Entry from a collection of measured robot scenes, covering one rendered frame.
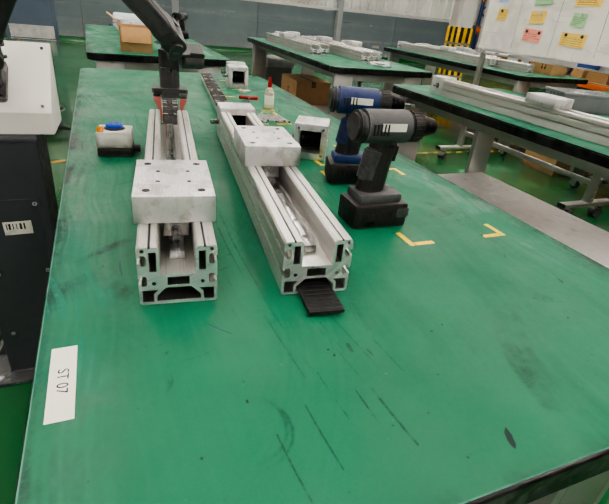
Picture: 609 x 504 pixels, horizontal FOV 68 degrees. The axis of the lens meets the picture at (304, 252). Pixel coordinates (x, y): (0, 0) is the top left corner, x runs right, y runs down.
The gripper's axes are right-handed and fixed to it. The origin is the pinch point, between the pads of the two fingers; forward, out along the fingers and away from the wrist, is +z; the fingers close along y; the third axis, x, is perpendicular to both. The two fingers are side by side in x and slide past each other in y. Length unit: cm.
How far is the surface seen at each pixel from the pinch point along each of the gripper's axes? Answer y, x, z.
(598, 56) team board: 273, 117, -24
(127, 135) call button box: -10.3, -31.4, -2.6
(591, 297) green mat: 64, -102, 3
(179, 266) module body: 0, -93, -2
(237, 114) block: 18.3, -15.2, -5.1
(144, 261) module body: -4, -94, -3
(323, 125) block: 39, -32, -7
